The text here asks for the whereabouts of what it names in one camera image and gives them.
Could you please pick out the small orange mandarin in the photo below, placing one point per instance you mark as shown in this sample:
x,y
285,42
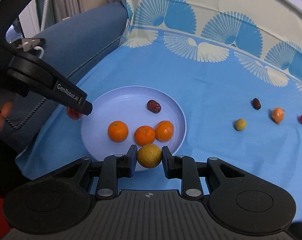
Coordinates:
x,y
164,130
144,135
118,131

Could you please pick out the light purple plate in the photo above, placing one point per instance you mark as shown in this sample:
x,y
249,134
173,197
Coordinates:
x,y
131,105

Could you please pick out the plastic-wrapped orange fruit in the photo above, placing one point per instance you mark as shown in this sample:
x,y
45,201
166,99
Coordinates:
x,y
277,115

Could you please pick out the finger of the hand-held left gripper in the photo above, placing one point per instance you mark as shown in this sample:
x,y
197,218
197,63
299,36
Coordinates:
x,y
71,95

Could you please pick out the blue fan-print cloth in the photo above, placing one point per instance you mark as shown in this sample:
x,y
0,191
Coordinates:
x,y
216,80

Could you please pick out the dark red jujube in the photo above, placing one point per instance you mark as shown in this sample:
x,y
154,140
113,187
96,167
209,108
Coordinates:
x,y
154,106
256,103

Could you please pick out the yellow-green round fruit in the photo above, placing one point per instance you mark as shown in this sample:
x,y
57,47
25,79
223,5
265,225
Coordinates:
x,y
240,124
149,155

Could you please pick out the white dotted pole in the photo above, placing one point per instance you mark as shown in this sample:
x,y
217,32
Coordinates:
x,y
46,5

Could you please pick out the plastic-wrapped red fruit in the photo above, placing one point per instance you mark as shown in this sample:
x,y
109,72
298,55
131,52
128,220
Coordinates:
x,y
72,115

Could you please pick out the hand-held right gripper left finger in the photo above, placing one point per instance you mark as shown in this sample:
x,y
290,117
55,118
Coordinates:
x,y
132,165

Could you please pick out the black smartphone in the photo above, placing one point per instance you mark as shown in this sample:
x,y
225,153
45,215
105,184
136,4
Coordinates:
x,y
14,33

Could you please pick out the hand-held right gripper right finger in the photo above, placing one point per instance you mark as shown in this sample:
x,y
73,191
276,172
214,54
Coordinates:
x,y
166,165

